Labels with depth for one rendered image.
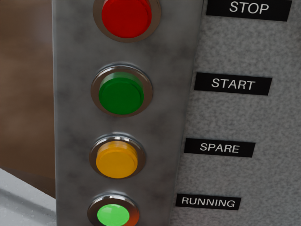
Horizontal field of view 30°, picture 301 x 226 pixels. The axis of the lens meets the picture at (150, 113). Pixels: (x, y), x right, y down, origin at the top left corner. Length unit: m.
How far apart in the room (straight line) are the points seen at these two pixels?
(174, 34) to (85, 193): 0.13
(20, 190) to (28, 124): 1.51
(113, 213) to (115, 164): 0.05
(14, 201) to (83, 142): 0.75
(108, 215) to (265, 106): 0.13
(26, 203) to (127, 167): 0.75
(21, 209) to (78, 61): 0.78
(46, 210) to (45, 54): 2.09
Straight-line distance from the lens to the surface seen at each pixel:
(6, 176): 1.15
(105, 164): 0.35
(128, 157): 0.35
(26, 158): 2.43
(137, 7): 0.29
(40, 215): 1.07
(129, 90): 0.32
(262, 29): 0.33
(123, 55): 0.31
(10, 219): 1.07
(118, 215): 0.39
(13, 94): 2.81
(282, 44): 0.34
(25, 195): 1.11
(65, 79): 0.33
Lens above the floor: 1.61
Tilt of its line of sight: 37 degrees down
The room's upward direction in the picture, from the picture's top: 6 degrees clockwise
